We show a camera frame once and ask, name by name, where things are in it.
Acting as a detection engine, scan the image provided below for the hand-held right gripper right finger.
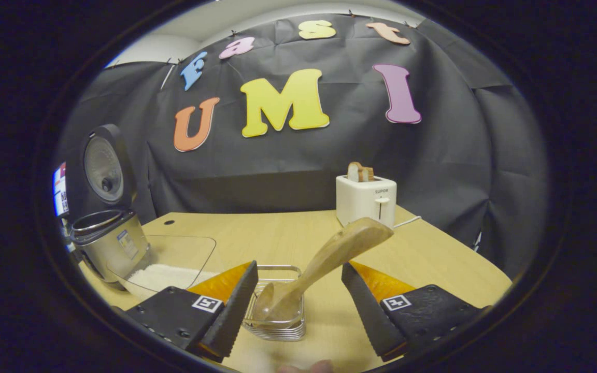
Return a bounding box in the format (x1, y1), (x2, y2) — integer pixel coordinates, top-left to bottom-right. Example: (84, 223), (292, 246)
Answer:
(341, 262), (491, 362)

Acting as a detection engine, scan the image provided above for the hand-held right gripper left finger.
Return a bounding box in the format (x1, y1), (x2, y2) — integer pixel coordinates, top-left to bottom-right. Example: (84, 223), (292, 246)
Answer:
(125, 261), (259, 363)

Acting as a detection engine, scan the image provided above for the wire chopstick holder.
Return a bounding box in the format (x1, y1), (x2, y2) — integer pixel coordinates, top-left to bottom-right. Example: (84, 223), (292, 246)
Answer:
(241, 265), (307, 341)

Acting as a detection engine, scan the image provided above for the wooden spoon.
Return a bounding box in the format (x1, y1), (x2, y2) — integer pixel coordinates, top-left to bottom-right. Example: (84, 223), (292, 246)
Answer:
(253, 217), (395, 323)

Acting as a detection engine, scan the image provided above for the clear plastic rice container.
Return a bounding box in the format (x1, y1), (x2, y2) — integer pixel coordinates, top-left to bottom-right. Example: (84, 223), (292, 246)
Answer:
(106, 234), (221, 301)

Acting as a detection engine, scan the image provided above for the silver black rice cooker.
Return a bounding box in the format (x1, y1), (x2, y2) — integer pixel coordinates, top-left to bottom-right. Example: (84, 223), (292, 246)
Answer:
(64, 123), (151, 291)

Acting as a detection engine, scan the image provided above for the white toaster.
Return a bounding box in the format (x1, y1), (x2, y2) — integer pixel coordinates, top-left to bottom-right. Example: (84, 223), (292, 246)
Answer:
(336, 175), (397, 228)

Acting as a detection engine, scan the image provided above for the black backdrop cloth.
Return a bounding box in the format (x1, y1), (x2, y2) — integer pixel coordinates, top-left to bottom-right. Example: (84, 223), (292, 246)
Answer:
(55, 10), (550, 280)

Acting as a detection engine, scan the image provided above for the computer monitor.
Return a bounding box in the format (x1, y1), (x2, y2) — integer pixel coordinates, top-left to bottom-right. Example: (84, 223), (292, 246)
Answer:
(52, 162), (70, 217)

